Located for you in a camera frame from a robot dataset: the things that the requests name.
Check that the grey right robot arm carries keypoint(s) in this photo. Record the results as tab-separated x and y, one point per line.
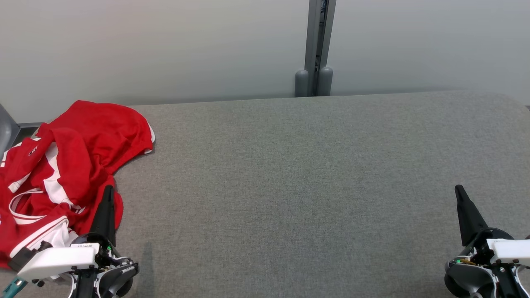
463	277

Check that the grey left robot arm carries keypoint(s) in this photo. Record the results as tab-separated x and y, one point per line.
116	277

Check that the teal left camera connector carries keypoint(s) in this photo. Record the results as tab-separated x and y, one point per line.
12	286

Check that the grey partition post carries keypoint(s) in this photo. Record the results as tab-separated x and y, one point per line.
311	41

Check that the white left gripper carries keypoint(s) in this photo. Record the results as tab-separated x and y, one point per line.
62	260

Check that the red white-sleeved shirt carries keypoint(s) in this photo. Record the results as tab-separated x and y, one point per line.
29	207

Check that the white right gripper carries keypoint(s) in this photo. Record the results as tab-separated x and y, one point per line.
509	250

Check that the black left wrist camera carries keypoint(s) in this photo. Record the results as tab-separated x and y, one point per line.
22	256

